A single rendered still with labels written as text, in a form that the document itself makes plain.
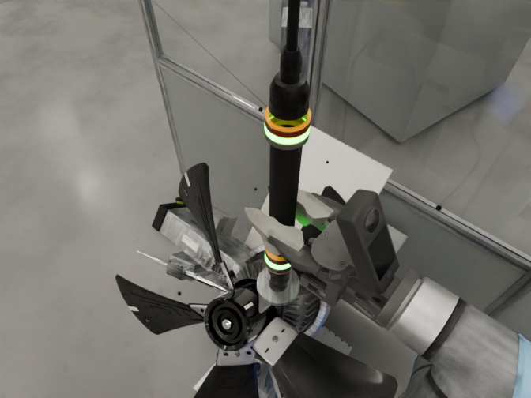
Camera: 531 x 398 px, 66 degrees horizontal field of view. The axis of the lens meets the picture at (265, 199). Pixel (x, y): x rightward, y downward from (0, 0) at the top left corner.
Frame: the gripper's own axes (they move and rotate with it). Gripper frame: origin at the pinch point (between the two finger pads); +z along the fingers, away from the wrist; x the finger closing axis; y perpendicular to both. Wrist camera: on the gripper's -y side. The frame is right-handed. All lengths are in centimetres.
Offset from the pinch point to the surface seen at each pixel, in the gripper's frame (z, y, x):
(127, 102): 226, 167, 103
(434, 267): -23, 93, 70
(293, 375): -10.4, 48.3, -3.3
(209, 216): 21.9, 31.9, 7.1
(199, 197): 26.9, 31.1, 9.3
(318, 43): 38, 26, 70
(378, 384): -25, 48, 6
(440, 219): -16, 68, 70
